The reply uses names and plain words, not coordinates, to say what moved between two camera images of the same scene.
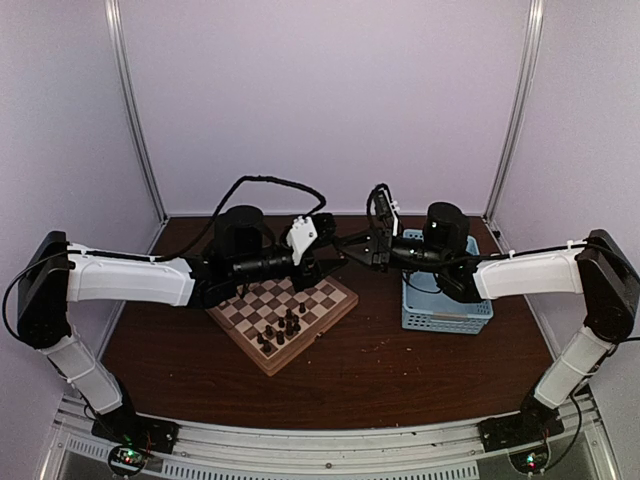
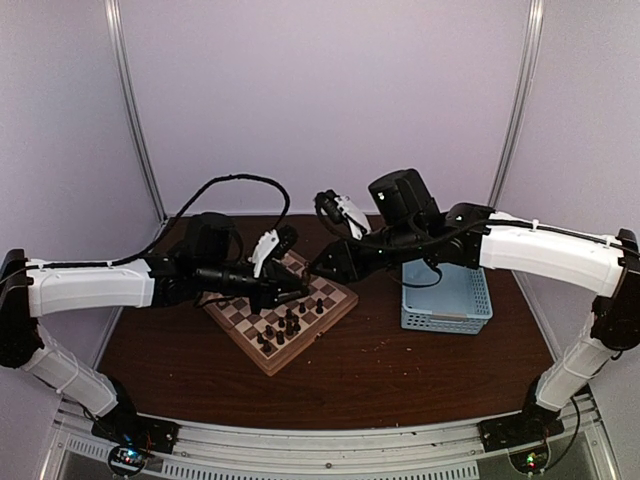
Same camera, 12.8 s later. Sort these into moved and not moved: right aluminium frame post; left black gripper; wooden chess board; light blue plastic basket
Moved: left black gripper
Not moved: wooden chess board; light blue plastic basket; right aluminium frame post
